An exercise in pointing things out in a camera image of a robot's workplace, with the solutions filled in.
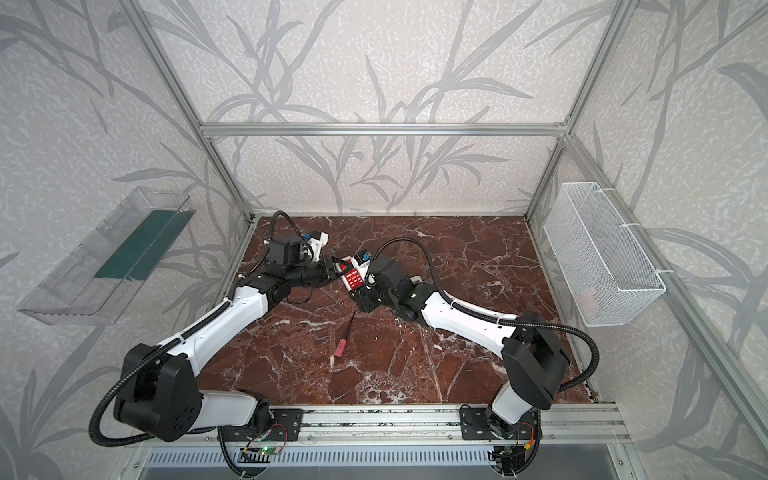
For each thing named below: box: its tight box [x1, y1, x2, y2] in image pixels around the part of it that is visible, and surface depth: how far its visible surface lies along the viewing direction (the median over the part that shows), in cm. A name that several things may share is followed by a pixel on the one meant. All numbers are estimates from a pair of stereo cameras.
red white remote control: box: [336, 256, 365, 293], surface depth 81 cm
